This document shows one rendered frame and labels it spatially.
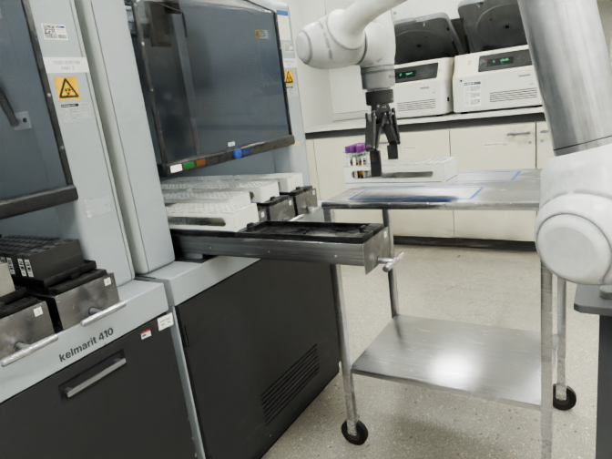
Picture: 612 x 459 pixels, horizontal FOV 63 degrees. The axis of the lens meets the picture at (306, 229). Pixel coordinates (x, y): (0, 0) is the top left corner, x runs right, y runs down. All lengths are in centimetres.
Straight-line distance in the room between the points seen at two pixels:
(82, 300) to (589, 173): 92
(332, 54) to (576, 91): 59
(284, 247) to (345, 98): 328
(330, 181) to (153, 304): 272
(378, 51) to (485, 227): 227
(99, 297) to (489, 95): 270
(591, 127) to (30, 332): 99
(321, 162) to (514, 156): 137
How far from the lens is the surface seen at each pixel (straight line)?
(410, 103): 345
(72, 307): 109
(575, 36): 85
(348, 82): 432
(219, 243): 126
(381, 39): 134
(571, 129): 84
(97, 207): 121
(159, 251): 133
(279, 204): 156
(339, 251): 106
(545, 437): 151
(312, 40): 122
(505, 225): 341
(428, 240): 364
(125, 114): 127
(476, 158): 336
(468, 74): 335
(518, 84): 329
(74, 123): 119
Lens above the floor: 111
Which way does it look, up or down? 15 degrees down
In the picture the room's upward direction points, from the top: 7 degrees counter-clockwise
